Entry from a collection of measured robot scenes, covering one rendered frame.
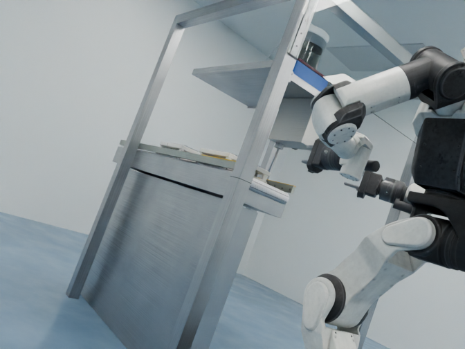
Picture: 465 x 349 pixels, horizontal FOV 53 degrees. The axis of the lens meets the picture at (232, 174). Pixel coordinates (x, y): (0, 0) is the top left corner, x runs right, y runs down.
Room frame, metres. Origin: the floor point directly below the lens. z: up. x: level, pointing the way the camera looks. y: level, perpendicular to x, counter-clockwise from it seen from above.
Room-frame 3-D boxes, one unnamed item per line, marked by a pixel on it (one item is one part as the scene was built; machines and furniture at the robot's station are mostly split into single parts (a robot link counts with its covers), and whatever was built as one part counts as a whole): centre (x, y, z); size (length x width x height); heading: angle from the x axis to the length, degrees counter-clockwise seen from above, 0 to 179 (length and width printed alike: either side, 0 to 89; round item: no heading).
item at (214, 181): (2.40, 0.23, 0.83); 1.30 x 0.29 x 0.10; 35
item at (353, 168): (1.41, -0.34, 1.00); 0.11 x 0.11 x 0.11; 27
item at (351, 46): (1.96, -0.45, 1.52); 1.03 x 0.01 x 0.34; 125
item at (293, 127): (2.00, -0.20, 1.20); 0.22 x 0.11 x 0.20; 35
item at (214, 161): (2.32, 0.34, 0.91); 1.32 x 0.02 x 0.03; 35
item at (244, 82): (2.08, 0.03, 1.31); 0.62 x 0.38 x 0.04; 35
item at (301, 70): (1.97, -0.12, 1.37); 0.21 x 0.20 x 0.09; 125
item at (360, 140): (1.36, -0.31, 1.02); 0.13 x 0.07 x 0.09; 141
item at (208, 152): (2.08, 0.01, 0.95); 0.25 x 0.24 x 0.02; 35
